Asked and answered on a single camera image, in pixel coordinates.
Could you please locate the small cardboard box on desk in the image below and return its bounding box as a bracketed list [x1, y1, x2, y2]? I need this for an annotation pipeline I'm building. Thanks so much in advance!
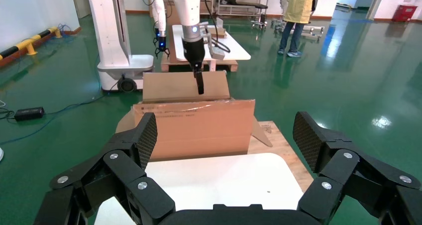
[208, 17, 227, 38]

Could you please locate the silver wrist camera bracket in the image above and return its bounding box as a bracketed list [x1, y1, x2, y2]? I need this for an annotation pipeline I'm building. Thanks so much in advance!
[203, 17, 227, 61]

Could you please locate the person in yellow coat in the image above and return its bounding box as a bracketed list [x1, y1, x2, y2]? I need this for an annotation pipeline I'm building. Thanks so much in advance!
[277, 0, 327, 58]

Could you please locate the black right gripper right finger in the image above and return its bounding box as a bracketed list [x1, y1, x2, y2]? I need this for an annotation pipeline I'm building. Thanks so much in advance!
[293, 111, 422, 225]

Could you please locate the blue floor cable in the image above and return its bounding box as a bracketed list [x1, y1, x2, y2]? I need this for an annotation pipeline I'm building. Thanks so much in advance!
[0, 52, 111, 145]

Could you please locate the white wheeled robot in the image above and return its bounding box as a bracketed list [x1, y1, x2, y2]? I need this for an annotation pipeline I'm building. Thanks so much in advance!
[85, 0, 155, 93]

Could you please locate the wooden pallet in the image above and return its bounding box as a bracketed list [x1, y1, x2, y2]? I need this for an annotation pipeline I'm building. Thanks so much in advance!
[247, 120, 314, 193]
[161, 35, 239, 73]

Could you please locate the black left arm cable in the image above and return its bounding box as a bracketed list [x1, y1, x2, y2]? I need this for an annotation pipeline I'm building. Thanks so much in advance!
[193, 0, 231, 54]

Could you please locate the black power adapter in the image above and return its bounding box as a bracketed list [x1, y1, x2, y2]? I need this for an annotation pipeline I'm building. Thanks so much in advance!
[13, 107, 45, 122]

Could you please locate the black idle robot gripper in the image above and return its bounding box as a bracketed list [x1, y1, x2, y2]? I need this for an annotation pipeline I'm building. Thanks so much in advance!
[153, 29, 171, 59]

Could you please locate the red cabinet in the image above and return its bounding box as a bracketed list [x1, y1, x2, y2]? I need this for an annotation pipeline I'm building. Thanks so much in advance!
[391, 4, 419, 22]

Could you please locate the white desk with white legs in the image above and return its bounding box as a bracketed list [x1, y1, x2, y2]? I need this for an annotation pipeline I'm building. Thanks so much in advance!
[172, 24, 252, 73]

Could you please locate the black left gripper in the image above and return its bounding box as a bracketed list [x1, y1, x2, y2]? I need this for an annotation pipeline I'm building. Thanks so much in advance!
[182, 38, 206, 96]

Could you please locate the low metal frame trolley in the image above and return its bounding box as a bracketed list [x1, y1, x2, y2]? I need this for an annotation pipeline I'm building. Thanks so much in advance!
[272, 19, 325, 41]

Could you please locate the yellow and black floor barrier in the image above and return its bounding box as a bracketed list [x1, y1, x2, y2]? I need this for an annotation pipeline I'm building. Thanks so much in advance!
[0, 26, 63, 69]

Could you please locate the metal cart with black cushion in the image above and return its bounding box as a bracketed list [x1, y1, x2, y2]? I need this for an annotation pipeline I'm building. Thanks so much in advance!
[214, 0, 269, 29]

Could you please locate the big brown cardboard box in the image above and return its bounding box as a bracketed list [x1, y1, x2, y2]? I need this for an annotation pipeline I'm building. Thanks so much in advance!
[115, 70, 274, 161]

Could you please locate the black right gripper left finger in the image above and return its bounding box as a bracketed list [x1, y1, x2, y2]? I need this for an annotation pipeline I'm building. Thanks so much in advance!
[33, 112, 176, 225]

